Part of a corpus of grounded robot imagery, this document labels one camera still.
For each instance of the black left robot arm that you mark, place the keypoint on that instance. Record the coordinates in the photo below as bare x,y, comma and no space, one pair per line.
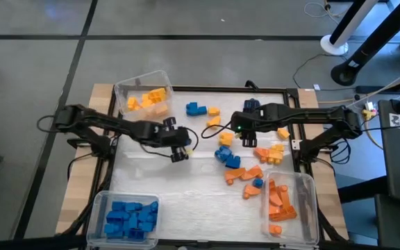
116,126

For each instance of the white round-base stand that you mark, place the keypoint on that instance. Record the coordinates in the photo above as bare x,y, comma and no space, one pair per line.
333,45

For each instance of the black side table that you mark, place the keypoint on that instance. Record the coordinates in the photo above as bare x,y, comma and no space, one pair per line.
399,156

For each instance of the black round-base stand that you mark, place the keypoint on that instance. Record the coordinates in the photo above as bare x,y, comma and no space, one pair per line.
346,74

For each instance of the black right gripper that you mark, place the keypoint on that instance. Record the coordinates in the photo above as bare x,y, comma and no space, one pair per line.
248,121

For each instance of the small white tag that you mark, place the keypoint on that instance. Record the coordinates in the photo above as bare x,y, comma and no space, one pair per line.
316,87

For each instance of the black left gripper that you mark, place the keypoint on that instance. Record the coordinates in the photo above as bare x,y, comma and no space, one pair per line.
172,137

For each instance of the translucent white table sheet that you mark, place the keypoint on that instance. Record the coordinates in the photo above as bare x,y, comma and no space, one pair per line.
193,208

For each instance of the blue toy block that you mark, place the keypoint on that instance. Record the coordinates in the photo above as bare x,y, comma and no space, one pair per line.
133,221
146,227
118,205
252,104
115,217
133,206
233,162
223,153
202,110
111,228
147,217
192,108
258,182
116,235
135,235
153,206

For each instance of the black aluminium table frame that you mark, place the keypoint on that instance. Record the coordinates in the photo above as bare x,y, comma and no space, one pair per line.
200,89

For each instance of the clear plastic bin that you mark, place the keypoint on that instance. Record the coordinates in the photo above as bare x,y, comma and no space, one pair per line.
127,83
96,208
304,208

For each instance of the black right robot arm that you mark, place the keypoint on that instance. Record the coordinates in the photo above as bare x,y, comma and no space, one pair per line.
307,114

